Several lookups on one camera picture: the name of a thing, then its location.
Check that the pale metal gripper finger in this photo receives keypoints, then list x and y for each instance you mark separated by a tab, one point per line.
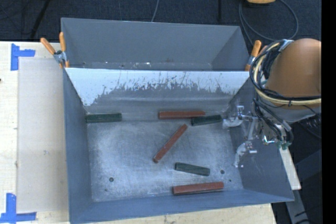
245	149
236	119

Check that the dark green flat block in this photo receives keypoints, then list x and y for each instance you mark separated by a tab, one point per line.
103	117
206	120
192	169

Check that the red-brown flat block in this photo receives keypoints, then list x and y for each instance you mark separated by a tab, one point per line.
198	188
170	143
181	115

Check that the grey metal bin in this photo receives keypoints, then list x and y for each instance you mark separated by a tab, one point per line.
136	147

